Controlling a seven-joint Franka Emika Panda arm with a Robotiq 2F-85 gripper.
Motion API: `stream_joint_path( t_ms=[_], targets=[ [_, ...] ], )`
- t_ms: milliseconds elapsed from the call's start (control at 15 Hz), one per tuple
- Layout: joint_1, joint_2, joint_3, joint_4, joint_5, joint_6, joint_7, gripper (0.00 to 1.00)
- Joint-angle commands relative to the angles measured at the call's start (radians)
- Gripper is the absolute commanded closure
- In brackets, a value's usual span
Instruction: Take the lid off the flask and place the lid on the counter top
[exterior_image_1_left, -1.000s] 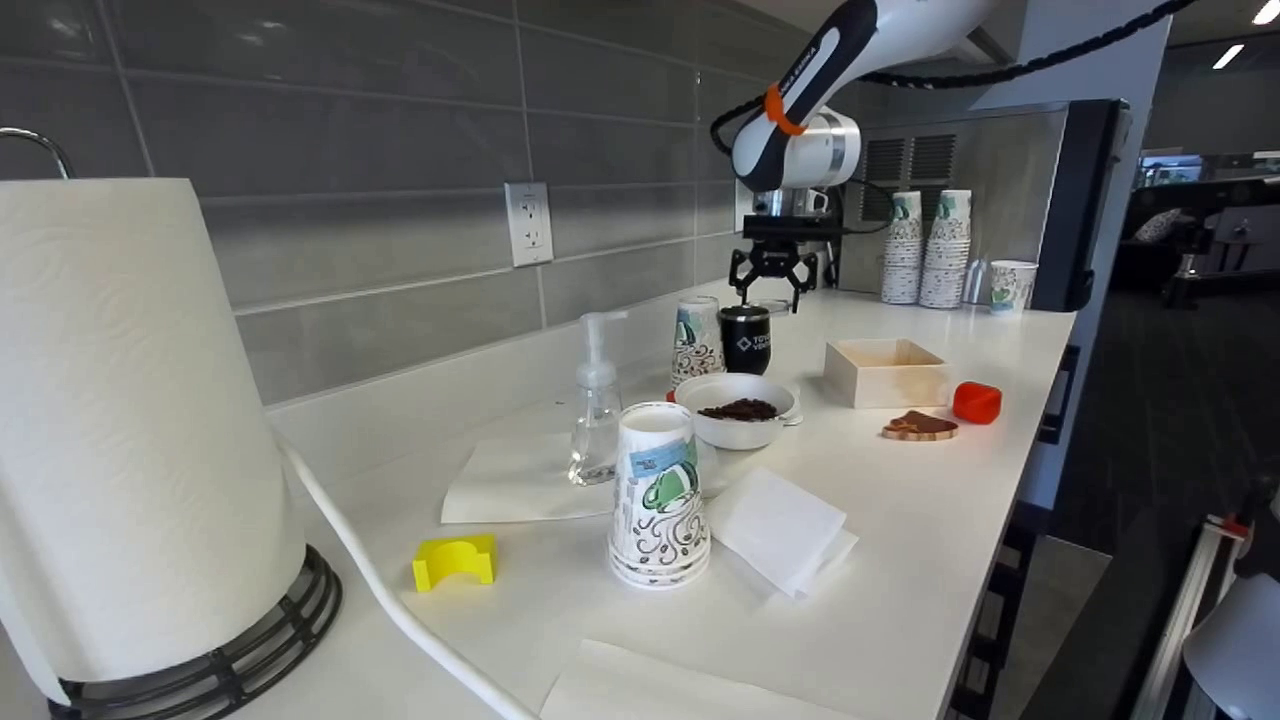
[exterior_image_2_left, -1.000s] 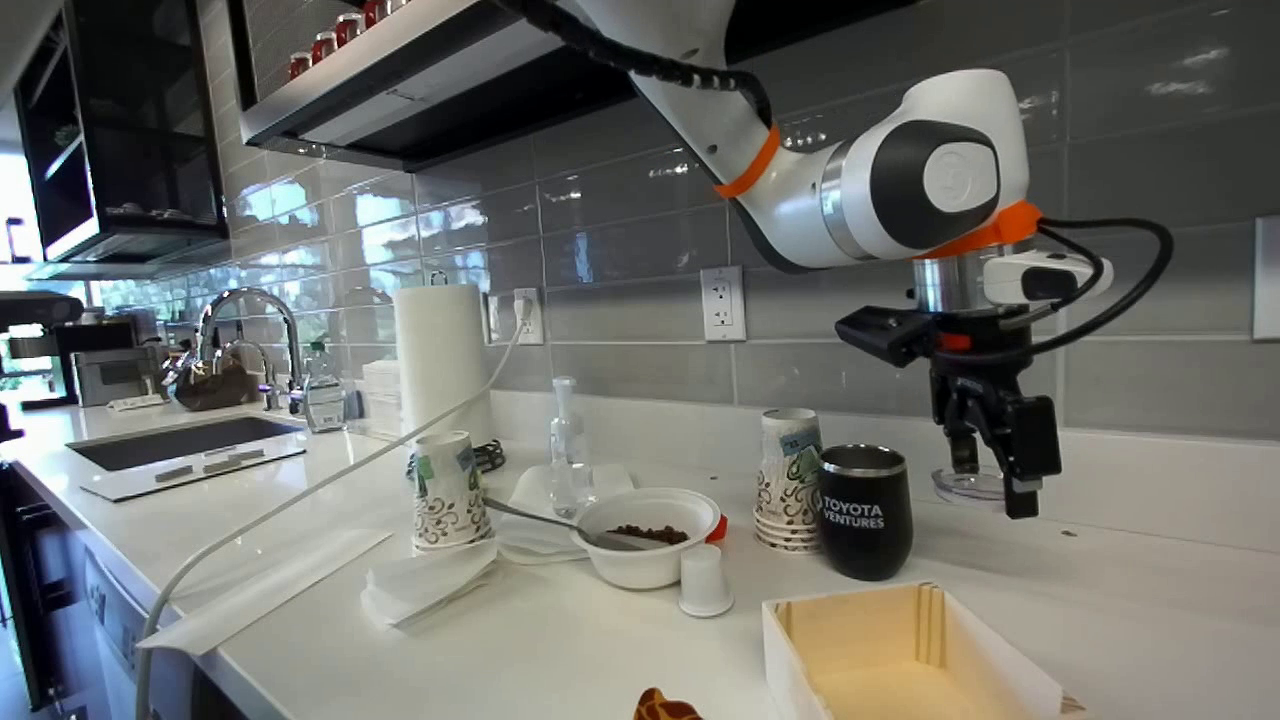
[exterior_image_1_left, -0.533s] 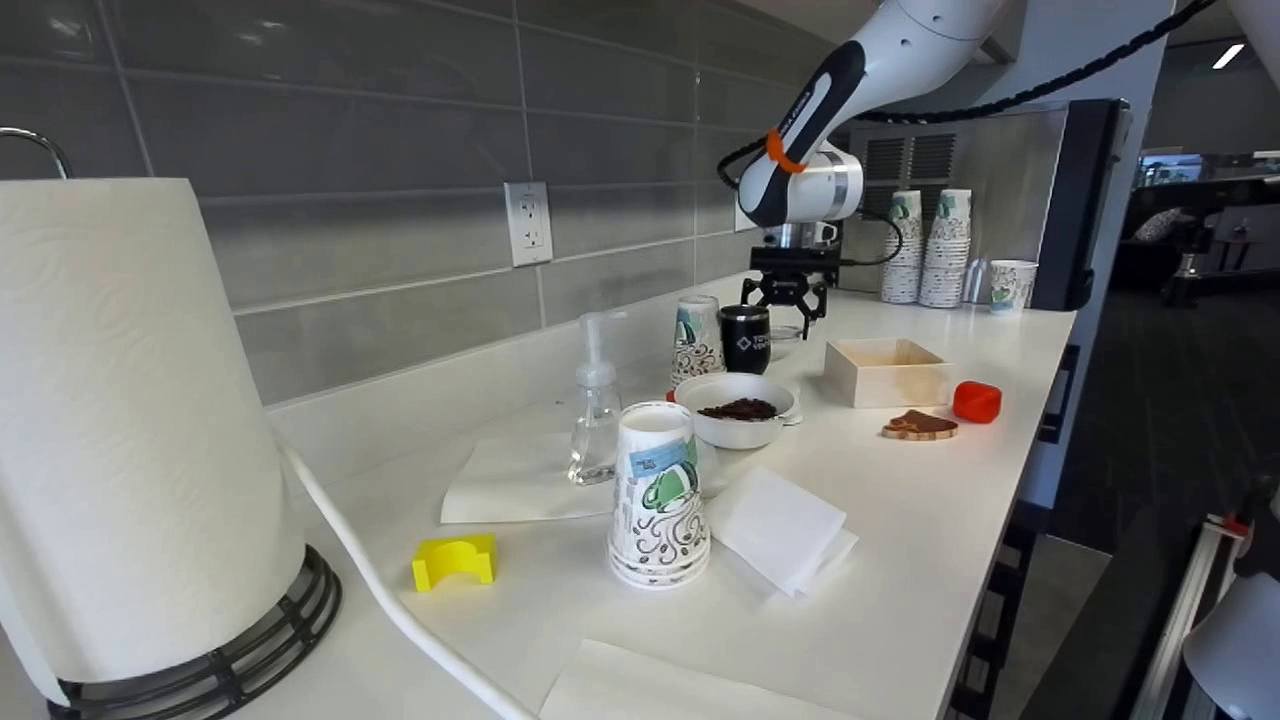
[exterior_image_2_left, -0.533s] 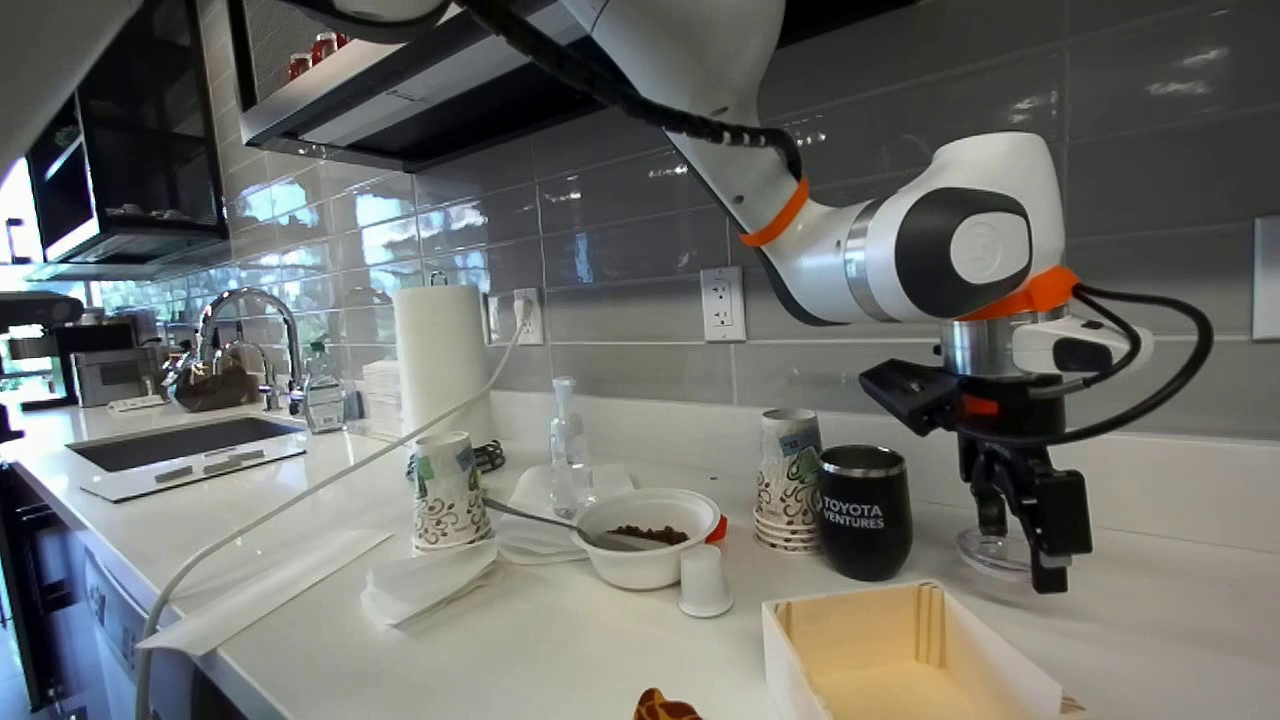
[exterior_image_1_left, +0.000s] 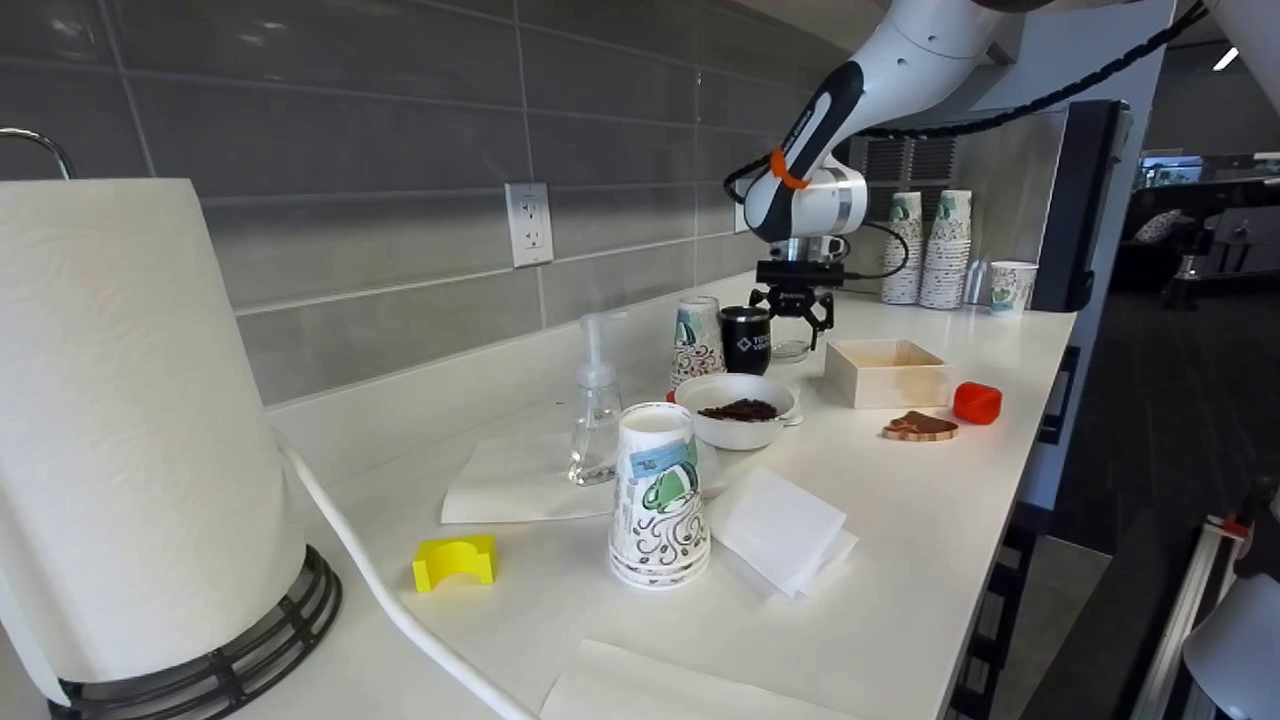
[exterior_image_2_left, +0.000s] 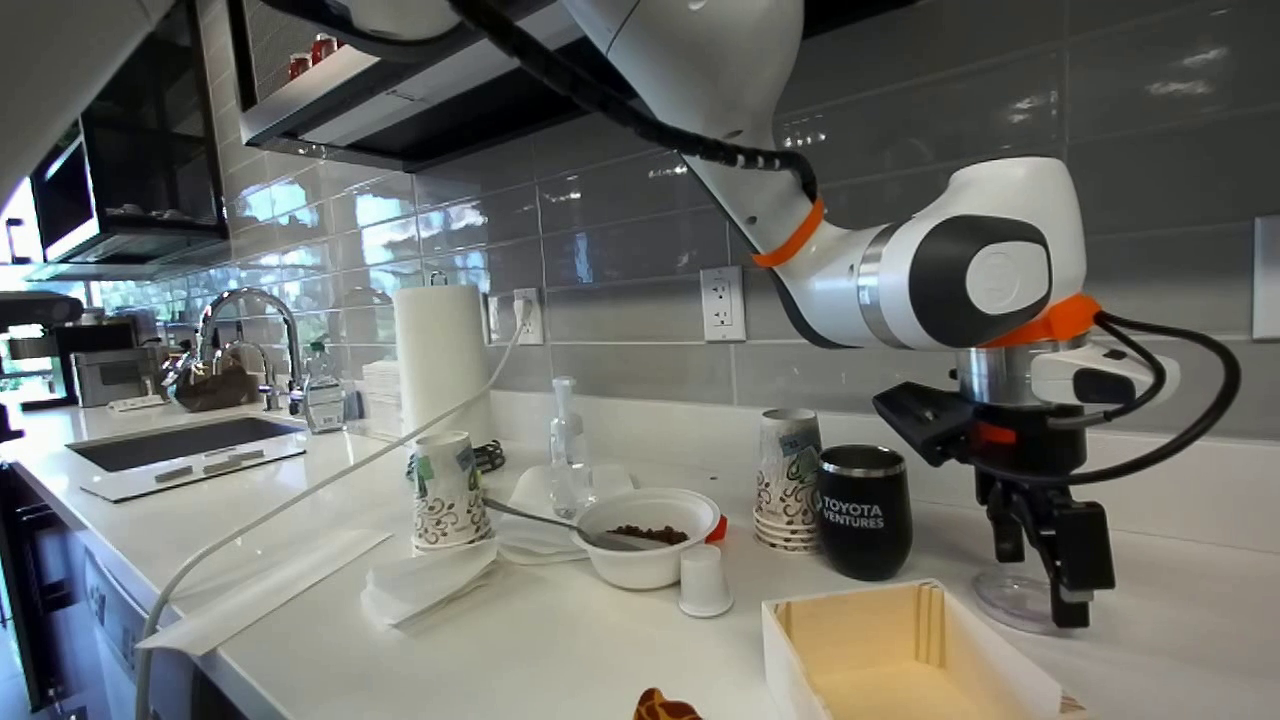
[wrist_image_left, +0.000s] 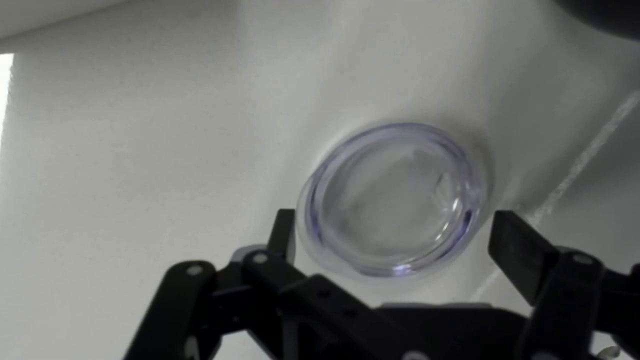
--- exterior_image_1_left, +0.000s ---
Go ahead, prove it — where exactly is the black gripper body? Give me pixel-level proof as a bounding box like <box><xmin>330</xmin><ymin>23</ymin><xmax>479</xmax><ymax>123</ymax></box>
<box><xmin>753</xmin><ymin>254</ymin><xmax>849</xmax><ymax>305</ymax></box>

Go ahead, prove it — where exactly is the black flask tumbler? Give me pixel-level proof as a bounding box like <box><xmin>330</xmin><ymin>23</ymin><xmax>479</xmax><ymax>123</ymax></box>
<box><xmin>717</xmin><ymin>305</ymin><xmax>776</xmax><ymax>379</ymax></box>

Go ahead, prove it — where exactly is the light wooden box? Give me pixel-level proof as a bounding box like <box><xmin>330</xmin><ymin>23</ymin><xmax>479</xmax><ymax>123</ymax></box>
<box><xmin>819</xmin><ymin>336</ymin><xmax>953</xmax><ymax>413</ymax></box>

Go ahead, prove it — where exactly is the stack of printed cups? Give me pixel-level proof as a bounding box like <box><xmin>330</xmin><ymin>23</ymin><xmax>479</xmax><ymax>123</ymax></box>
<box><xmin>879</xmin><ymin>188</ymin><xmax>927</xmax><ymax>312</ymax></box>
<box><xmin>915</xmin><ymin>182</ymin><xmax>977</xmax><ymax>316</ymax></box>

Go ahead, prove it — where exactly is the dark food in bowl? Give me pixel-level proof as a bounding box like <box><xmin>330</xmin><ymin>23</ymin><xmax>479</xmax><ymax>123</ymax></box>
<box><xmin>696</xmin><ymin>394</ymin><xmax>785</xmax><ymax>422</ymax></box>

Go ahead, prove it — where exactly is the white bowl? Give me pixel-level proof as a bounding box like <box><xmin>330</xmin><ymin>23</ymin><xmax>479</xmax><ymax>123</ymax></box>
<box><xmin>671</xmin><ymin>367</ymin><xmax>804</xmax><ymax>456</ymax></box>

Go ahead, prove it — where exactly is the brown food piece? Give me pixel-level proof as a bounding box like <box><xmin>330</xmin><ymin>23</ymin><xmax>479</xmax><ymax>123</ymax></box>
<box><xmin>875</xmin><ymin>407</ymin><xmax>963</xmax><ymax>445</ymax></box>

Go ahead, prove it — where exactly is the red plastic cap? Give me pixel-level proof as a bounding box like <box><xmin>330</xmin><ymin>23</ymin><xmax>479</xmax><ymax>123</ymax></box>
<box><xmin>949</xmin><ymin>379</ymin><xmax>1006</xmax><ymax>426</ymax></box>

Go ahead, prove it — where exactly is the single printed paper cup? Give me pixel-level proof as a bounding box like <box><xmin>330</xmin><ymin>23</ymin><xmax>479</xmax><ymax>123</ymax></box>
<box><xmin>990</xmin><ymin>254</ymin><xmax>1040</xmax><ymax>321</ymax></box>

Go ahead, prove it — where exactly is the clear pump sanitizer bottle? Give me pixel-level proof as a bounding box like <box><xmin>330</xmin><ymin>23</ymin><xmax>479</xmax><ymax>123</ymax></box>
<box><xmin>563</xmin><ymin>312</ymin><xmax>630</xmax><ymax>486</ymax></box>

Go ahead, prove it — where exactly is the folded white napkin stack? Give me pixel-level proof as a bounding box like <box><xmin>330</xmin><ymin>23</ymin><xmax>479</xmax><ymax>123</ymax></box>
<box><xmin>710</xmin><ymin>467</ymin><xmax>859</xmax><ymax>599</ymax></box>

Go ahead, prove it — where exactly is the large printed paper cup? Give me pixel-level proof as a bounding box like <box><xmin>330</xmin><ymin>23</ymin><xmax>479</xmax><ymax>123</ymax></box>
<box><xmin>608</xmin><ymin>400</ymin><xmax>717</xmax><ymax>593</ymax></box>

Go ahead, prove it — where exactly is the flat white napkin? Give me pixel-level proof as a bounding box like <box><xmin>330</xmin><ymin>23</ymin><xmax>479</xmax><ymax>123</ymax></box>
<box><xmin>441</xmin><ymin>426</ymin><xmax>623</xmax><ymax>526</ymax></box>

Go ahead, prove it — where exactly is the yellow plastic block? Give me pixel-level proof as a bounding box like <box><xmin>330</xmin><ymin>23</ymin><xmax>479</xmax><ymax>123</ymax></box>
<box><xmin>410</xmin><ymin>532</ymin><xmax>504</xmax><ymax>595</ymax></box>

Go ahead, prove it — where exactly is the metal stand leg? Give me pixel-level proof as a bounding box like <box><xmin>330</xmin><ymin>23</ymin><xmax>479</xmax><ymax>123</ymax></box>
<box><xmin>1129</xmin><ymin>513</ymin><xmax>1258</xmax><ymax>720</ymax></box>

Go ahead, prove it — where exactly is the grey chair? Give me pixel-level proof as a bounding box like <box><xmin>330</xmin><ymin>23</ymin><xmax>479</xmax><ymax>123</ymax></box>
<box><xmin>1180</xmin><ymin>572</ymin><xmax>1280</xmax><ymax>720</ymax></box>

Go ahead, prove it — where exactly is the white paper towel roll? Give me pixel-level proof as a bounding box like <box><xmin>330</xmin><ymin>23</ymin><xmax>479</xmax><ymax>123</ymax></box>
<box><xmin>0</xmin><ymin>173</ymin><xmax>311</xmax><ymax>703</ymax></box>
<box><xmin>0</xmin><ymin>121</ymin><xmax>348</xmax><ymax>720</ymax></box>

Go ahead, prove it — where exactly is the white wall outlet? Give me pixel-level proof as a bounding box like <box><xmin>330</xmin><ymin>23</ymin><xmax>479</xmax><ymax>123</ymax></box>
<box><xmin>499</xmin><ymin>179</ymin><xmax>556</xmax><ymax>266</ymax></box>

